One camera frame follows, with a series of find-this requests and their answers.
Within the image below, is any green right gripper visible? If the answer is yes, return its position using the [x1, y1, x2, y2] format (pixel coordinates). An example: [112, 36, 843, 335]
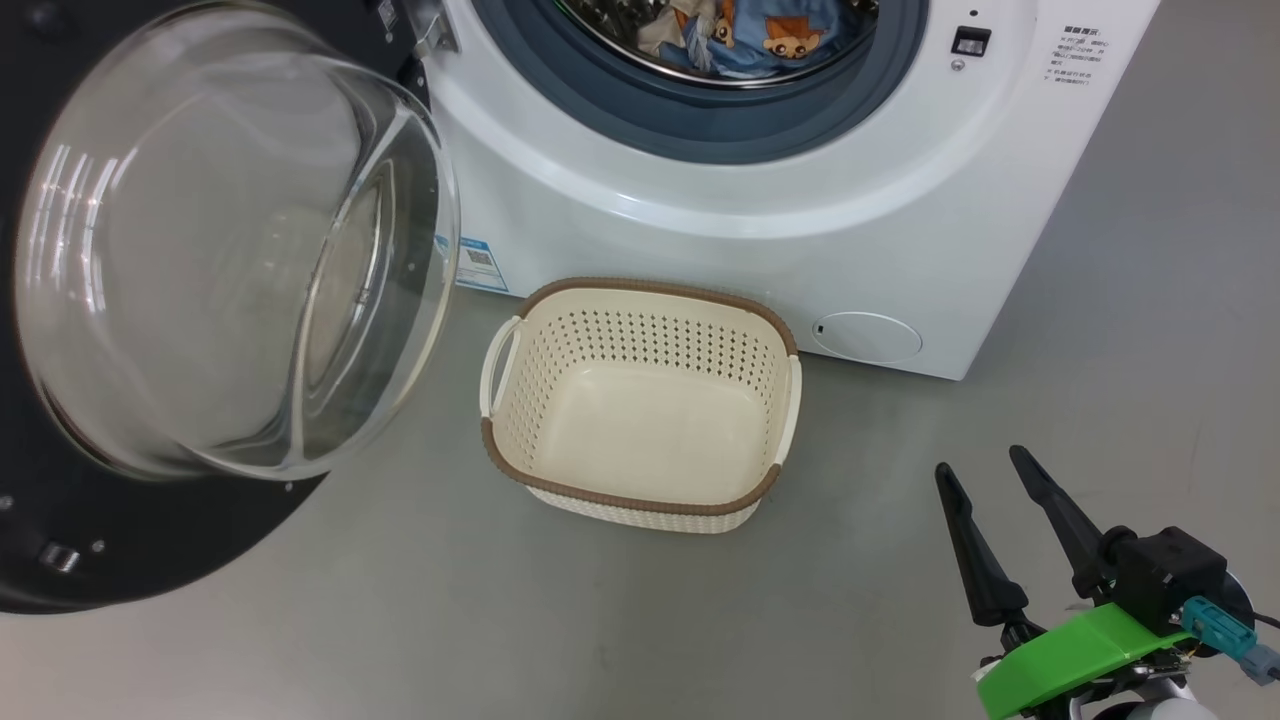
[935, 445, 1196, 720]

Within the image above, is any blue bear print garment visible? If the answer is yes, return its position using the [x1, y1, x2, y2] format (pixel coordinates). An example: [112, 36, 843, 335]
[715, 0, 881, 81]

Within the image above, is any blue garment with cream panel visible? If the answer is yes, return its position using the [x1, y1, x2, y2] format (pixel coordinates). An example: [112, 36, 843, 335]
[637, 0, 741, 73]

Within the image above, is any black round glass washer door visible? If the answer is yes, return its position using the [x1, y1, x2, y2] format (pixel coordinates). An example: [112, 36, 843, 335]
[0, 0, 461, 614]

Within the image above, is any white front-load washing machine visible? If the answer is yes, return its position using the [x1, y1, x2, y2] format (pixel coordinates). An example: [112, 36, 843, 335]
[425, 0, 1161, 381]

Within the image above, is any cream perforated laundry basket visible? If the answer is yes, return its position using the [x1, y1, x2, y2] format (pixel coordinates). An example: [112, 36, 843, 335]
[480, 277, 803, 534]

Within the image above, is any grey rubber door gasket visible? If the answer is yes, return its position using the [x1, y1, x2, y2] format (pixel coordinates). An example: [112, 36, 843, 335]
[470, 0, 931, 166]

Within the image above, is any metal door hinge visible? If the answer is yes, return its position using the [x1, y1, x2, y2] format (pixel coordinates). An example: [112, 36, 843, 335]
[405, 0, 461, 56]

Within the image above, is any round white filter cover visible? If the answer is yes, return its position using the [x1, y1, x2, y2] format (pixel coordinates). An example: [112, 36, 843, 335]
[812, 312, 923, 364]

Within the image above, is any blue energy label sticker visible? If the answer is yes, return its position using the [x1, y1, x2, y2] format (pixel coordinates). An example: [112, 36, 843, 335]
[435, 235, 509, 293]

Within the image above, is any perforated steel drum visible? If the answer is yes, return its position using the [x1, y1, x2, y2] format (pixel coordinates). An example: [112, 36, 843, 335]
[555, 0, 881, 91]

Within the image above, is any black cable with teal plug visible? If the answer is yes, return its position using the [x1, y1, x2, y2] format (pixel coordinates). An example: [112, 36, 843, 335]
[1182, 597, 1280, 686]

